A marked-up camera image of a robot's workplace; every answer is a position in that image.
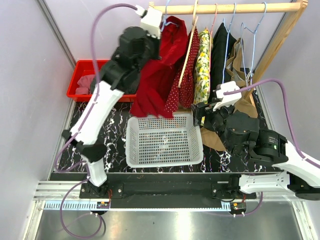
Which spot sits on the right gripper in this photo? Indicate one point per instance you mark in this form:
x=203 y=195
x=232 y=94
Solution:
x=201 y=109

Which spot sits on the red skirt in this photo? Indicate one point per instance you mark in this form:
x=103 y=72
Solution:
x=157 y=76

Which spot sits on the light blue wire hanger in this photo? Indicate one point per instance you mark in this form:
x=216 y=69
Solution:
x=165 y=21

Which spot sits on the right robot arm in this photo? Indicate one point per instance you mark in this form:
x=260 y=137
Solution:
x=241 y=134

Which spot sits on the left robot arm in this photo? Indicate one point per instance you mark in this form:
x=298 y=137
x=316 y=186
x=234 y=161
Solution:
x=137 y=45

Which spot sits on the wooden hanger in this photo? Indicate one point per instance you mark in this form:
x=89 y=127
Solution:
x=194 y=22

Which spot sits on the red polka dot garment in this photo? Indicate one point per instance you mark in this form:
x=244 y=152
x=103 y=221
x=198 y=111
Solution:
x=184 y=95

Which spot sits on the yellow floral garment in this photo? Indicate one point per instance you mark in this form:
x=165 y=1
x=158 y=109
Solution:
x=202 y=68

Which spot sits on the white plastic basket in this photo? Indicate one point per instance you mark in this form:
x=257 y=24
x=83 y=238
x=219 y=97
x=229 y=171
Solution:
x=154 y=142

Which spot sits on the black garment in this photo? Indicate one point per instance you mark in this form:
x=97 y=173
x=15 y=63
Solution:
x=218 y=57

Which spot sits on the pink cloth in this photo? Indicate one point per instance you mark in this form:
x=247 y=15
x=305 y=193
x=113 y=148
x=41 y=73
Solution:
x=84 y=85

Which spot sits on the wooden clothes rack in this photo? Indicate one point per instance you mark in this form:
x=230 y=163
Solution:
x=277 y=24

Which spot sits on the red plastic bin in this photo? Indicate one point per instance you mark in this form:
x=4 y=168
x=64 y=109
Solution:
x=85 y=67

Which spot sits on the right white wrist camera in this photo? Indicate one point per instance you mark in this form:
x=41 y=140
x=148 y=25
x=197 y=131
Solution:
x=228 y=94

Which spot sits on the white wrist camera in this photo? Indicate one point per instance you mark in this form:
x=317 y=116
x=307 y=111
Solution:
x=151 y=19
x=228 y=94

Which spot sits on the empty blue wire hanger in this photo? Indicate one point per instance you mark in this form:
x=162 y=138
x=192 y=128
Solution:
x=243 y=27

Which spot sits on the pink wire hanger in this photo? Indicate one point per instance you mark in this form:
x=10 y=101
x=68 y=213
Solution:
x=213 y=22

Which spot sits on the white cable duct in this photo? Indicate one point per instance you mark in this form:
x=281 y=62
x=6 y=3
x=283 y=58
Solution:
x=86 y=205

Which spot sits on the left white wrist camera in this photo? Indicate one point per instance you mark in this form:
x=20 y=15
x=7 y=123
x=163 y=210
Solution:
x=151 y=19

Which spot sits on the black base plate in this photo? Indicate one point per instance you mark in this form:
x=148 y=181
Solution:
x=164 y=189

